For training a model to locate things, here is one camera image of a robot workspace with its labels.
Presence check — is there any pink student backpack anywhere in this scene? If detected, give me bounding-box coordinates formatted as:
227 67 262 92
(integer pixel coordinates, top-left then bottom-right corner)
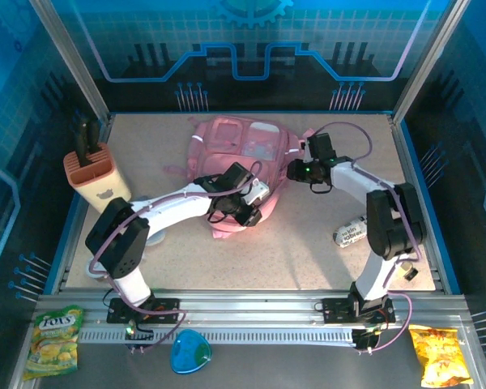
164 115 315 240

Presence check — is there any green candy bag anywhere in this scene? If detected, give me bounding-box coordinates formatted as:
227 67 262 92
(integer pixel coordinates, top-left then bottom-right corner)
22 304 85 382

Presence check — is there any yellow chips bag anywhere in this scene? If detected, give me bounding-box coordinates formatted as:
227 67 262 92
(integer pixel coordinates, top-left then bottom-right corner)
407 323 474 388

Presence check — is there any white printed packet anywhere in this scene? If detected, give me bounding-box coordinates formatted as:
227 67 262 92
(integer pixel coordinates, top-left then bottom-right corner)
333 216 369 248

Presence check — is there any cream and terracotta knife block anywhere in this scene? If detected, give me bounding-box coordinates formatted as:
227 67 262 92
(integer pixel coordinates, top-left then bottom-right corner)
62 143 131 214

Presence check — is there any small black brass object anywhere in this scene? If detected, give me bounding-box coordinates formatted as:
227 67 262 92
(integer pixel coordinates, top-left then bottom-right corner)
400 263 420 282

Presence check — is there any blue plastic triangular container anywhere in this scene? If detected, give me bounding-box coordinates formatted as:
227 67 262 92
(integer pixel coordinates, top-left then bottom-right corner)
169 328 214 374

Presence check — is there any black connector board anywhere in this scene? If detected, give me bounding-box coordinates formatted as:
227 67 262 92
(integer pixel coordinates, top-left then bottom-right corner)
123 322 155 354
352 327 384 356

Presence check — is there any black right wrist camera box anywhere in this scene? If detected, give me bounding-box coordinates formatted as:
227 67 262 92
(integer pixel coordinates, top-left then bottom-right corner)
305 132 338 162

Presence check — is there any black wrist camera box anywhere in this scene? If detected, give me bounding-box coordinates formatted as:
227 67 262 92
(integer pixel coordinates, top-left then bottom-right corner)
305 132 338 162
220 162 253 192

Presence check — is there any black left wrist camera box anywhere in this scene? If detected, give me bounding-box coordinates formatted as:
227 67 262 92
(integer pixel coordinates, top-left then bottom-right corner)
220 162 253 192

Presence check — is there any white left camera bracket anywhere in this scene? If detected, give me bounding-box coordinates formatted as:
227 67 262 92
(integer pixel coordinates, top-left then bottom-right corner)
245 180 271 205

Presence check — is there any aluminium table side rail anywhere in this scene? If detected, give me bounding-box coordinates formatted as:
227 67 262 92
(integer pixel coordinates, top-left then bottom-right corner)
50 113 117 293
388 113 449 293

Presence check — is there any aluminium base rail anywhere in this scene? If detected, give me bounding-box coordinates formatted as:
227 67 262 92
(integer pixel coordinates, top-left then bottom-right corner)
36 288 471 326

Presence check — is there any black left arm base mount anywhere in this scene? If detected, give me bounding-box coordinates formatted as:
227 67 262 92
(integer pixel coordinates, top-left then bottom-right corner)
107 296 181 325

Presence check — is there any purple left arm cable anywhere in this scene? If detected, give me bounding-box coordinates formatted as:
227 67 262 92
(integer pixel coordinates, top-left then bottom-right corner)
89 160 264 353

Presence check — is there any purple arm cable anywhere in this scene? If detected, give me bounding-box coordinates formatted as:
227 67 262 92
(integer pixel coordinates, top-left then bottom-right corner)
305 121 422 354
89 160 264 353

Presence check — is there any slotted grey cable duct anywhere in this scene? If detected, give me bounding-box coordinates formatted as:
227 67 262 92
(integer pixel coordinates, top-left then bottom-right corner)
79 327 356 345

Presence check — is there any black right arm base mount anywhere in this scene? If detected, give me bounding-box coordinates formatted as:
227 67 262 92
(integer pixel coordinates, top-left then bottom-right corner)
322 297 396 325

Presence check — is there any aluminium frame post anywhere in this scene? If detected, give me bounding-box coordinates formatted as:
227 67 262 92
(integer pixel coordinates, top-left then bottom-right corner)
390 0 458 122
28 0 115 122

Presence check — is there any black handled knife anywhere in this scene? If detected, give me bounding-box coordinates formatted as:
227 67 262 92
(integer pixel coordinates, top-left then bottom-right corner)
73 117 91 168

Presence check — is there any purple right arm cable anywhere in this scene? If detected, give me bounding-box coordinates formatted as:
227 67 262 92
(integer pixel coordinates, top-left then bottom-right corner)
305 121 422 354

